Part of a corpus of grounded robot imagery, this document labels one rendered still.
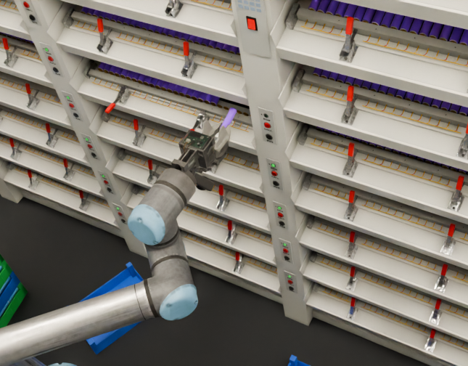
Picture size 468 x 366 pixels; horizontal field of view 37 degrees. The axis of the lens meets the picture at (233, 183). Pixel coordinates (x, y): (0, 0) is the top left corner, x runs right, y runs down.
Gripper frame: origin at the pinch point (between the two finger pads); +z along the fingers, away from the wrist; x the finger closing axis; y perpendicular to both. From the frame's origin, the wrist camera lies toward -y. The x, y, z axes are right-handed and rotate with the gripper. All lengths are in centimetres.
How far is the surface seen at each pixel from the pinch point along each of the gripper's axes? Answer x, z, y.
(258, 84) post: -10.4, 3.0, 16.4
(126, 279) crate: 57, -5, -102
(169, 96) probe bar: 23.0, 8.8, -4.3
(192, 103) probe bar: 15.5, 8.9, -4.2
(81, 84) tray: 54, 6, -8
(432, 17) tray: -49, 3, 46
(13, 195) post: 124, 7, -96
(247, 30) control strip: -9.8, 2.0, 32.6
